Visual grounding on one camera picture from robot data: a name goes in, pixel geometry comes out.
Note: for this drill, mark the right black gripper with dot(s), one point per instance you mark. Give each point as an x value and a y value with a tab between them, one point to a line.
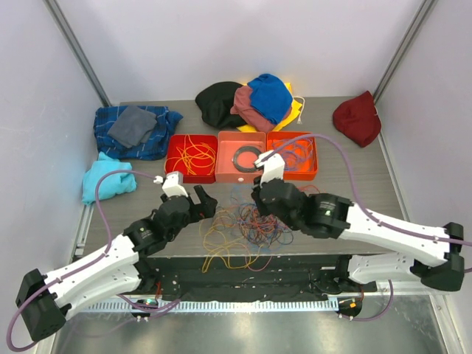
255	195

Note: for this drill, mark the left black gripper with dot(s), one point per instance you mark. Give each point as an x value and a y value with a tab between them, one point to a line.
206	209

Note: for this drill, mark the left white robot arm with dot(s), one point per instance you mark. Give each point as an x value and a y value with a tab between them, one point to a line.
48	301

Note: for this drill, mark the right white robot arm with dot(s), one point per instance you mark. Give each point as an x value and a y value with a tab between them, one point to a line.
431	255

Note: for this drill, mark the orange plastic box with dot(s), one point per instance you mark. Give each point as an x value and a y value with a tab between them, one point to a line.
301	160

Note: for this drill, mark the red plastic box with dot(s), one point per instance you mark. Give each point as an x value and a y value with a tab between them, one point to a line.
194	155

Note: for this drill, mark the salmon pink drawer box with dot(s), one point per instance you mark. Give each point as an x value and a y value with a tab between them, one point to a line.
229	142

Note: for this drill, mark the blue striped cloth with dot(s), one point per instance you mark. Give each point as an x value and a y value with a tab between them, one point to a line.
154	148

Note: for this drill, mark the cyan cloth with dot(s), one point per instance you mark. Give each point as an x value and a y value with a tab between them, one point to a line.
116	184

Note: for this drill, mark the yellow cloth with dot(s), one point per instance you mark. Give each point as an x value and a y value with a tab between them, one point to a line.
293	112

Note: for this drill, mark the pink cloth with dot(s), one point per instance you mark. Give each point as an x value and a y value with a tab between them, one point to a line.
254	121

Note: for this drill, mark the black cloth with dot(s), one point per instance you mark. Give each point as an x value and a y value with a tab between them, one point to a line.
215	103

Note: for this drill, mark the grey cloth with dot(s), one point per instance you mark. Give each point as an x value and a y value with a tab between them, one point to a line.
133	126

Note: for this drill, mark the dark red cloth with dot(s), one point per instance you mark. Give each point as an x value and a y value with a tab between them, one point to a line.
358	119

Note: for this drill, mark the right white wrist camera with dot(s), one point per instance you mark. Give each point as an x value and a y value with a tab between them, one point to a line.
272	166

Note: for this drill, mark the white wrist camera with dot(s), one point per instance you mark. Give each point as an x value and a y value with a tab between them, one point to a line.
272	166
172	184

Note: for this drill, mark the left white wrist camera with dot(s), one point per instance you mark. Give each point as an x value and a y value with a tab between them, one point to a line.
172	184

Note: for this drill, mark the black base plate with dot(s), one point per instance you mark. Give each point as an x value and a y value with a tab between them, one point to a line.
277	278

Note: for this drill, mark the white slotted cable duct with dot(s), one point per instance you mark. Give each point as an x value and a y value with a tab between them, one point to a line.
118	305

